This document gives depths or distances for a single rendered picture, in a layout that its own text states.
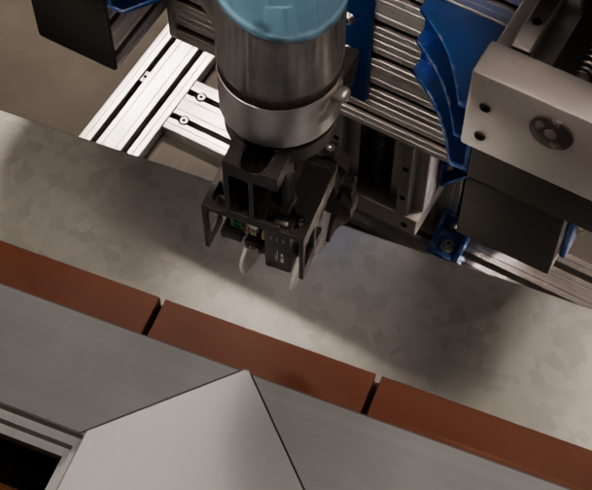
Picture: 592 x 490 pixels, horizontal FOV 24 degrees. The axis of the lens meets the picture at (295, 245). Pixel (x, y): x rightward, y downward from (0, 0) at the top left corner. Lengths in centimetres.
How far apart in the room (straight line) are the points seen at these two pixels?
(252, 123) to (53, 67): 150
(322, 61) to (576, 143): 30
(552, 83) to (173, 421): 37
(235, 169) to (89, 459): 28
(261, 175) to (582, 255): 108
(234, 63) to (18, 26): 160
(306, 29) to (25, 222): 63
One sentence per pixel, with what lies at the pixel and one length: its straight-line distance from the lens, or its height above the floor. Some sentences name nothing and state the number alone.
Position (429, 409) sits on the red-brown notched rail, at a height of 83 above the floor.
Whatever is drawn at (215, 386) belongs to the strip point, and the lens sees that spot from 105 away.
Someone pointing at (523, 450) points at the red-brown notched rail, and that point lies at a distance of 107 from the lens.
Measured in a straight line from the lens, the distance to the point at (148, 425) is 104.
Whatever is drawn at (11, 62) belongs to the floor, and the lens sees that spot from 233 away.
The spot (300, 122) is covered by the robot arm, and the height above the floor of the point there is 113.
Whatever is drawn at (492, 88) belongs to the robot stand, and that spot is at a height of 98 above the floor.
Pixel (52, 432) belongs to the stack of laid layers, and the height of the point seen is 84.
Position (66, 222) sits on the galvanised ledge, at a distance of 133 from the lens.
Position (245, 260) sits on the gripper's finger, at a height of 94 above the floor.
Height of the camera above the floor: 180
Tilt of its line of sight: 59 degrees down
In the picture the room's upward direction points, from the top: straight up
